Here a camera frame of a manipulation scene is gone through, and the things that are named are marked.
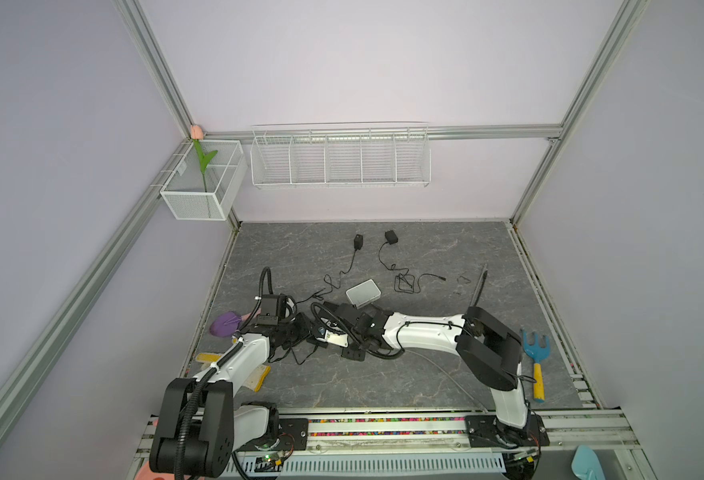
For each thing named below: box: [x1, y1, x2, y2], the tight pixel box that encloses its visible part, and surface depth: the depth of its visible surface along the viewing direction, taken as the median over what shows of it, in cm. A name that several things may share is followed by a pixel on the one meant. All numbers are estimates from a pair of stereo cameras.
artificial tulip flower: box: [190, 124, 219, 193], surface depth 92 cm
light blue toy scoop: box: [571, 445, 606, 480], surface depth 70 cm
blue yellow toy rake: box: [520, 329, 550, 403], surface depth 86 cm
